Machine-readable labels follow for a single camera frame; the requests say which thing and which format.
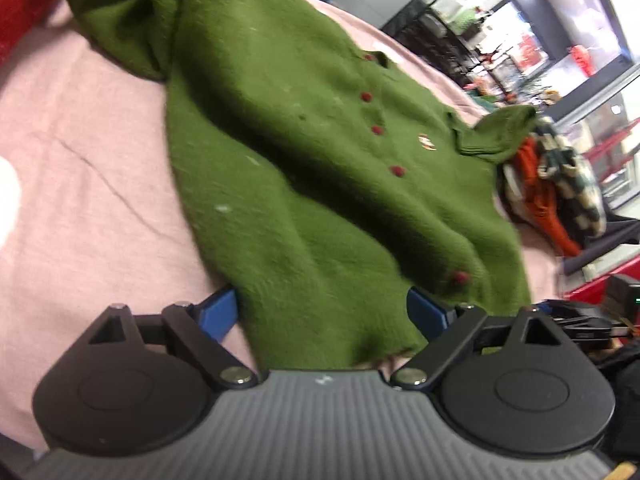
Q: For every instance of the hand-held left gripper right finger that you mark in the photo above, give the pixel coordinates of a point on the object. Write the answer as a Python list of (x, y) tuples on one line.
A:
[(426, 311)]

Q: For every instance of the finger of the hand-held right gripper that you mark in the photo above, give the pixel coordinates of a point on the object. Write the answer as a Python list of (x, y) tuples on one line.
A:
[(575, 319)]

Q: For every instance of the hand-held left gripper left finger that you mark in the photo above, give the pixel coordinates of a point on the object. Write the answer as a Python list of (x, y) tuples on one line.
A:
[(219, 311)]

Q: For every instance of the green knit cardigan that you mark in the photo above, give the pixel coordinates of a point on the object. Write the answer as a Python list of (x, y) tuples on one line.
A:
[(300, 160)]

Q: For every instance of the pile of clothes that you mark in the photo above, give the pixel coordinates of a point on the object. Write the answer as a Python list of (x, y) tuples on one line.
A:
[(576, 180)]

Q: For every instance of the orange garment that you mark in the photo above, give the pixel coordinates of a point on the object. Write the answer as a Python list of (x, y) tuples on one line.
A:
[(546, 202)]

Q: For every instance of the pink polka dot bedsheet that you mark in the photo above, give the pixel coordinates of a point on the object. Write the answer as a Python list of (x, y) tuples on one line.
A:
[(90, 185)]

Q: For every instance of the red knit garment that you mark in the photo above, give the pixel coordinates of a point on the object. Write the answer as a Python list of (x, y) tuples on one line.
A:
[(20, 5)]

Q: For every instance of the red metal frame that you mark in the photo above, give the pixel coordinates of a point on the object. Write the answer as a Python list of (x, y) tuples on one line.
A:
[(607, 149)]

